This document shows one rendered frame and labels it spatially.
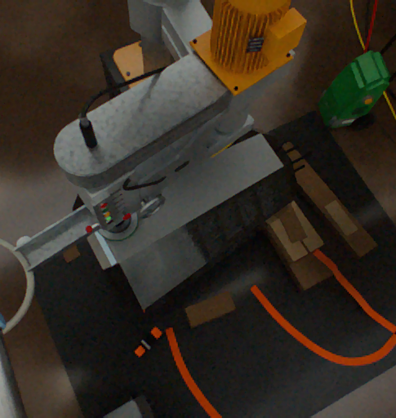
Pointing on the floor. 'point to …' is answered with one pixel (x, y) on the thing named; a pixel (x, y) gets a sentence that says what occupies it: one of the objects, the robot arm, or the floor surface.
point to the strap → (296, 336)
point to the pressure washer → (358, 90)
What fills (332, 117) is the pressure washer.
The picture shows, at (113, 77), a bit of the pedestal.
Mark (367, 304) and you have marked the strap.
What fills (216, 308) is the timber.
